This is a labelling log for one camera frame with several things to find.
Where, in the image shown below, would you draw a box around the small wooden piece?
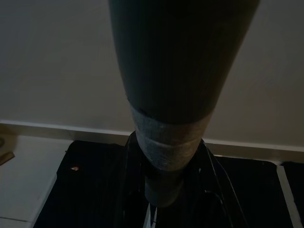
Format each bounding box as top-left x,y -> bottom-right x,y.
0,152 -> 15,166

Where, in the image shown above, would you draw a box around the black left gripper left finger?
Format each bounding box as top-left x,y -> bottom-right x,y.
118,132 -> 149,228

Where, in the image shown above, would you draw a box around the grey-handled broom with white head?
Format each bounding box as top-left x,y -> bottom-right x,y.
108,0 -> 261,228

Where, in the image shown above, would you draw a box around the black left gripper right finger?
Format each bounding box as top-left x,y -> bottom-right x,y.
182,140 -> 247,228

